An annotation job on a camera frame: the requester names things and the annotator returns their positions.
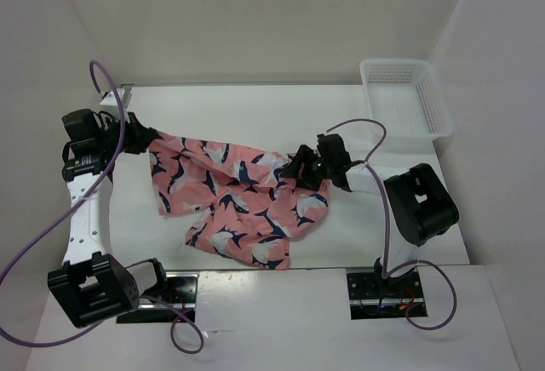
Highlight pink shark print shorts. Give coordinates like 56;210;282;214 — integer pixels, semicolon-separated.
147;132;330;270

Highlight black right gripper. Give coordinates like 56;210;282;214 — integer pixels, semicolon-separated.
280;144;334;191

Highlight white plastic basket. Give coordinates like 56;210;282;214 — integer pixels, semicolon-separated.
359;59;454;152

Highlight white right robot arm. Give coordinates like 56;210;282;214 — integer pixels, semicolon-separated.
281;134;459;297

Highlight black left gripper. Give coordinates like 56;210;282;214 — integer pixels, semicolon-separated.
97;111;158;157

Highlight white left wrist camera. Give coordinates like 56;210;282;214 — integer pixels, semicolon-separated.
100;87;132;118

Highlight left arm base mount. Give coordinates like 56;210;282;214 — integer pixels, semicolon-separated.
116;271;198;324

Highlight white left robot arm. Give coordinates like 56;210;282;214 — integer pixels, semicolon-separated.
48;109;170;328

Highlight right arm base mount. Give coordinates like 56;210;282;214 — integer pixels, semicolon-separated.
346;268;427;320

